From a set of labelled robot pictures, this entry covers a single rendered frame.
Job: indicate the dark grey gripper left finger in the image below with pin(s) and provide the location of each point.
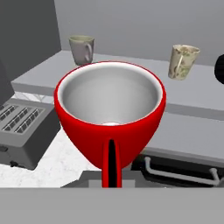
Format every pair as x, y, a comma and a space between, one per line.
87, 180

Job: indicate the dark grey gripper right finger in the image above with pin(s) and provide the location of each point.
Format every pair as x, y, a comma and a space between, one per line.
131, 180

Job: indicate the red cup with white inside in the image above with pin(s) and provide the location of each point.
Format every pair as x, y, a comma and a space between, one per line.
87, 137

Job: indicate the dark grey cabinet door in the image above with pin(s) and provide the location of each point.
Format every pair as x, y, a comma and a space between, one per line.
26, 43

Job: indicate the black appliance door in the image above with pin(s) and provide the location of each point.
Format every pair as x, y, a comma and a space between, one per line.
175, 166

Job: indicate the grey toaster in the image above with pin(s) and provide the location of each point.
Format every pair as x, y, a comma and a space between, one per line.
26, 137

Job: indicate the grey mug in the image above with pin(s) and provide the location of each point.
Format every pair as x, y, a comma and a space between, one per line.
79, 52

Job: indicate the cream floral mug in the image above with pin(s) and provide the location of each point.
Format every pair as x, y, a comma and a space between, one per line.
182, 62

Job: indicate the black round object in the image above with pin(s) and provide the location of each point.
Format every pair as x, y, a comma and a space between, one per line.
220, 69

